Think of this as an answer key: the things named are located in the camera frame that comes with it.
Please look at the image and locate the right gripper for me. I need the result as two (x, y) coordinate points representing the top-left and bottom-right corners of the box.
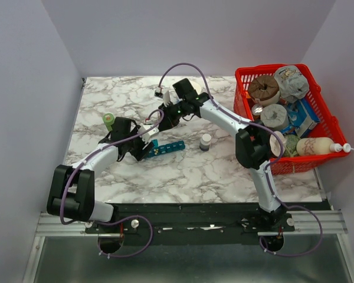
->
(157, 100), (187, 133)

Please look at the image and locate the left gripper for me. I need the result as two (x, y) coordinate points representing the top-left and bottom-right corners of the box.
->
(124, 125), (155, 162)

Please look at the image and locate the teal weekly pill organizer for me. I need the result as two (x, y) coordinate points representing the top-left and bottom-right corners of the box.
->
(146, 139), (185, 159)

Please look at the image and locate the white bottle cap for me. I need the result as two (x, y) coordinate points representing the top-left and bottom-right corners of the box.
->
(201, 134), (212, 143)

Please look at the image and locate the white pill bottle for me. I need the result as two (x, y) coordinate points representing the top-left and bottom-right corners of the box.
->
(199, 134), (212, 151)

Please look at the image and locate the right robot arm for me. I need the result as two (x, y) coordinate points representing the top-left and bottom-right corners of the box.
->
(155, 78), (287, 231)

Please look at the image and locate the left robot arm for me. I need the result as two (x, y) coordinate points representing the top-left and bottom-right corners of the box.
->
(47, 117), (158, 233)

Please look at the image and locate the white toilet paper roll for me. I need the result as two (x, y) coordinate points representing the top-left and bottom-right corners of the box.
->
(191, 81), (202, 94)

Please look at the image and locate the green pill bottle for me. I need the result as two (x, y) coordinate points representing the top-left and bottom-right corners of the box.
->
(102, 113), (115, 132)

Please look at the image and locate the silver can top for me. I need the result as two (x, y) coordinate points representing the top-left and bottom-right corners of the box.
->
(251, 104), (263, 118)

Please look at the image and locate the brown paper roll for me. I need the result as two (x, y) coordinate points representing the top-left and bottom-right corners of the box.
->
(248, 75), (280, 107)

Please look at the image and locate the grey paper roll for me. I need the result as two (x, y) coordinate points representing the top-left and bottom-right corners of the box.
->
(260, 104), (289, 131)

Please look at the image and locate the green round object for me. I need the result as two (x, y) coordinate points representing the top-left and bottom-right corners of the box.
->
(283, 134), (300, 157)

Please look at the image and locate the grey crumpled printed bag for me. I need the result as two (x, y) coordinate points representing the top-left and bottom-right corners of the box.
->
(274, 65), (309, 103)

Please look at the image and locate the blue cardboard box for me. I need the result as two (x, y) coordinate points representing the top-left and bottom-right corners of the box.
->
(286, 98), (320, 138)

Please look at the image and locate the cream squeeze bottle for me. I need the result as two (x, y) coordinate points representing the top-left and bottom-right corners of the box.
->
(296, 137), (354, 156)

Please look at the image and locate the red plastic basket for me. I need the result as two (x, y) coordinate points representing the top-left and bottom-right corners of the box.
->
(233, 63), (349, 176)

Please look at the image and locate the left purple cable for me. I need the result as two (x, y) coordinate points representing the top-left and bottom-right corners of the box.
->
(59, 108), (165, 259)

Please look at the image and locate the purple cable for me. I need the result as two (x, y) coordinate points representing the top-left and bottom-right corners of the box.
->
(159, 62), (323, 256)
(59, 108), (165, 259)

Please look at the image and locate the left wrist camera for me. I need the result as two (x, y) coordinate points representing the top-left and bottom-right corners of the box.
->
(137, 124), (159, 144)

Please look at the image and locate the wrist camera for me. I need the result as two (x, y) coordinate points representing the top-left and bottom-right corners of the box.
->
(154, 87), (174, 107)
(137, 124), (159, 144)

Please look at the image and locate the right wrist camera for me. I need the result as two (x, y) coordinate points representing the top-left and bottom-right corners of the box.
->
(154, 87), (174, 107)

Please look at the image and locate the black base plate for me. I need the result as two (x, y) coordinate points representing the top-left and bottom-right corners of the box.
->
(48, 202), (334, 246)

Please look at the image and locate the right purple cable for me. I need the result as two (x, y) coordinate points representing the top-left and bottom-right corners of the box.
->
(159, 62), (323, 256)

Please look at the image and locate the aluminium rail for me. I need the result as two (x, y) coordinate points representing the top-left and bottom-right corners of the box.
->
(35, 210), (348, 238)

